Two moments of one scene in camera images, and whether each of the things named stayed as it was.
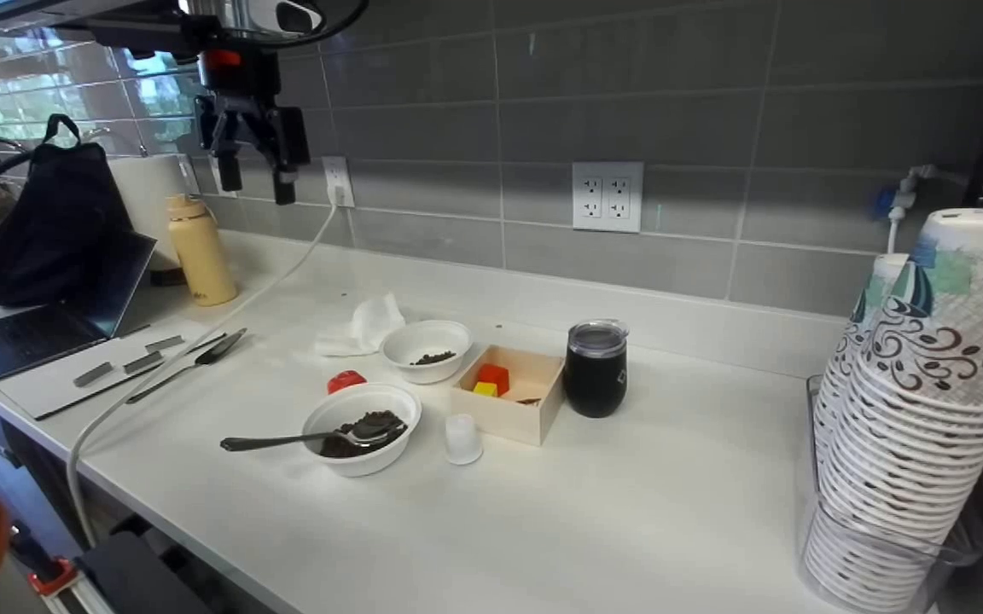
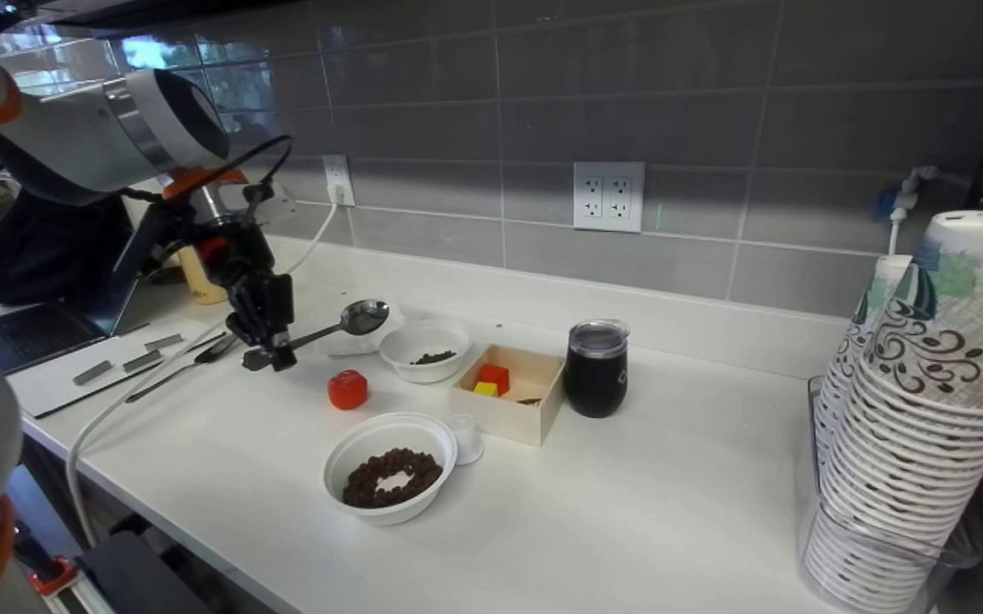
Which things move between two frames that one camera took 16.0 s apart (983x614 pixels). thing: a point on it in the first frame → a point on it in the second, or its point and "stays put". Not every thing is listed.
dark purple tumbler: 596,365 stays put
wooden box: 512,395 stays put
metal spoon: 365,434 → 355,317
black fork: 212,354 stays put
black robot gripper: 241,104 → 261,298
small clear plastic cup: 462,438 stays put
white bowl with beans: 365,426 → 391,469
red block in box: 493,374 stays put
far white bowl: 424,354 stays put
